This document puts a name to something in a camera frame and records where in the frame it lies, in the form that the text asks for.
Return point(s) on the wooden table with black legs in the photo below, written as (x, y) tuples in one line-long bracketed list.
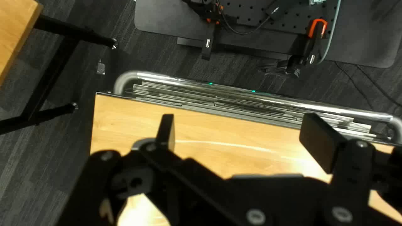
[(17, 25)]

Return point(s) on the grey metal cart frame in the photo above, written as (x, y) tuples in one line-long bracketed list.
[(234, 100)]

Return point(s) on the black pegboard plate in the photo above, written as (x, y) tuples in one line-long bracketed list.
[(289, 16)]

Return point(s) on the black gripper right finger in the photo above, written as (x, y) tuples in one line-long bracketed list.
[(322, 142)]

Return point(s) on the small metal floor plate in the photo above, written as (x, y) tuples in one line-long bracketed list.
[(101, 67)]

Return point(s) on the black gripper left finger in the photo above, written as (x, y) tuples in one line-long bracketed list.
[(165, 129)]

